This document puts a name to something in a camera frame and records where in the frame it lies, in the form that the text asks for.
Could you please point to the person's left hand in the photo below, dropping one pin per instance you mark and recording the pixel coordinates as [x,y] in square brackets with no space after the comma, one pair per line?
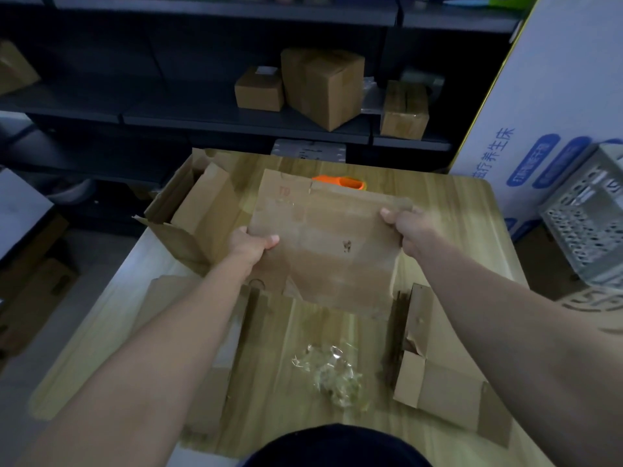
[250,245]

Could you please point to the person's right hand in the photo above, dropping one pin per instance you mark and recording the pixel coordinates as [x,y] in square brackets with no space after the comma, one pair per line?
[413,230]

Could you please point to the cluster of cardboard boxes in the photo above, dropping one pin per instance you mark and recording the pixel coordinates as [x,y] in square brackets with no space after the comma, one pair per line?
[204,213]

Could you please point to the brown cardboard box white label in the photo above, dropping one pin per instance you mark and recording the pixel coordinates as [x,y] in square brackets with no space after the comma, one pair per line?
[331,248]

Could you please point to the cardboard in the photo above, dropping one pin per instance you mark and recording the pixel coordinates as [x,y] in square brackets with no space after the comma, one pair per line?
[160,296]
[448,393]

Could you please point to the clear tape wad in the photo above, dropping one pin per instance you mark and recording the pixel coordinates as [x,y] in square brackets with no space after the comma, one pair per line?
[331,374]

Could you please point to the white plastic crate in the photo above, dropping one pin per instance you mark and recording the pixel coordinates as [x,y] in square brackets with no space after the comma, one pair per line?
[584,228]

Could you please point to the person's right forearm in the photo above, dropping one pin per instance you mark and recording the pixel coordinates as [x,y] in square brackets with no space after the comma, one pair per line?
[525,345]

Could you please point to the person's left forearm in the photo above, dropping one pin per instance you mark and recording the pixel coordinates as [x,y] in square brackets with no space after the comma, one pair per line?
[141,374]

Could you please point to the person's dark shirt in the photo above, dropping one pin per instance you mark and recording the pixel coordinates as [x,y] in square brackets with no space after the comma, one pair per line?
[336,449]

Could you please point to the orange blue yellow tape roll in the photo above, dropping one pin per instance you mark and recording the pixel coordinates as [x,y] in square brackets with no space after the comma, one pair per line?
[340,182]

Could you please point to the small sealed brown carton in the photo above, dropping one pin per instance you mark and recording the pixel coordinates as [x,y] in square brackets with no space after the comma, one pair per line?
[404,114]

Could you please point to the small dim brown carton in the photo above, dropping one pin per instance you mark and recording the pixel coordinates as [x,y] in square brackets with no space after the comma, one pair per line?
[143,191]

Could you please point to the grey wrapped item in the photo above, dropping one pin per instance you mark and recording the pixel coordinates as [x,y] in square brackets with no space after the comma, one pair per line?
[435,80]

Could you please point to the small carton with white label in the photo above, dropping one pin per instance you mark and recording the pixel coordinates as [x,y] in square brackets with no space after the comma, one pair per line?
[259,92]

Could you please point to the dark metal shelf unit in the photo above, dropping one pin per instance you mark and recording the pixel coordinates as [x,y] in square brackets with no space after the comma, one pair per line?
[170,111]

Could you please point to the large sealed brown carton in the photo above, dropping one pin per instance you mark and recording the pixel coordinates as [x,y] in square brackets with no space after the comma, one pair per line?
[323,89]

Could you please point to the white plastic bag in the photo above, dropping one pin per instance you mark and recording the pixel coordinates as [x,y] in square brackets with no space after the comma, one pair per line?
[70,192]

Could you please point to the large brown carton black logo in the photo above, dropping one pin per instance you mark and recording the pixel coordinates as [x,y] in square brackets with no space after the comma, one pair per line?
[594,301]

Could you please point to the large white printed carton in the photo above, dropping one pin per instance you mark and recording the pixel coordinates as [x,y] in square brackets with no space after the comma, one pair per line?
[559,68]

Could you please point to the dim brown flattened carton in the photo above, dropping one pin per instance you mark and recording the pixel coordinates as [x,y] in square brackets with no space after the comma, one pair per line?
[34,296]

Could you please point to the white flat board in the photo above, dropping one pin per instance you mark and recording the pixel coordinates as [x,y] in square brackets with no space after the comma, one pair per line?
[22,209]

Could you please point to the green blue plastic utensil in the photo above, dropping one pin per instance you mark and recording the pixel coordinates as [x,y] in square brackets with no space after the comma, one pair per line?
[511,2]

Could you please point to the brown carton with black print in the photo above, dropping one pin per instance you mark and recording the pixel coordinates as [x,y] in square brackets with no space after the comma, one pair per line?
[14,68]

